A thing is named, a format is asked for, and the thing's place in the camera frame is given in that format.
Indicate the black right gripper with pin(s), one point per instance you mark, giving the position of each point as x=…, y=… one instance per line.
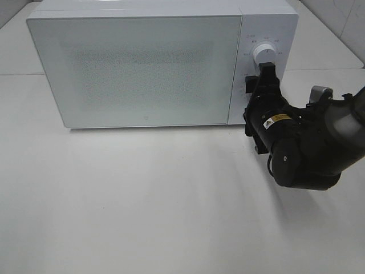
x=266, y=116

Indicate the white microwave oven body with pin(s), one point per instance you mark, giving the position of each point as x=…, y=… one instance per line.
x=273, y=21

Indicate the upper white power knob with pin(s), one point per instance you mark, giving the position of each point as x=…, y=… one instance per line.
x=264, y=52

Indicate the white microwave door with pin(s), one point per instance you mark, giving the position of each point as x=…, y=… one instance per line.
x=139, y=72

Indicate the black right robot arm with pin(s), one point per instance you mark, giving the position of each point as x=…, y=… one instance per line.
x=308, y=147

